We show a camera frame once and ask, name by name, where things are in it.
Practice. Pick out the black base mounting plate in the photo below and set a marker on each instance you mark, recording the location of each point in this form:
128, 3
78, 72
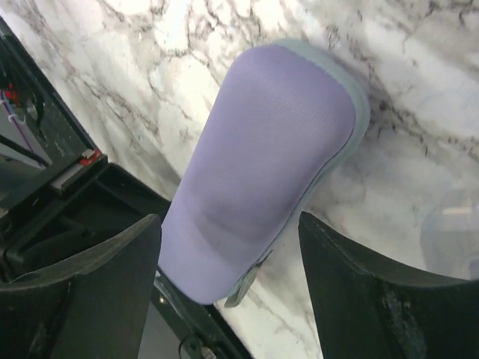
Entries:
60, 195

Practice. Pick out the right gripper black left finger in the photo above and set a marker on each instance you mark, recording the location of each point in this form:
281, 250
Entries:
91, 305

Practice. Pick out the purple umbrella case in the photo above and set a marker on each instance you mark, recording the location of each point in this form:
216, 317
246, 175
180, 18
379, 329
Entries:
287, 114

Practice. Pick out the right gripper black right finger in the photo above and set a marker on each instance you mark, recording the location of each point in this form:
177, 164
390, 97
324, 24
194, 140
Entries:
367, 305

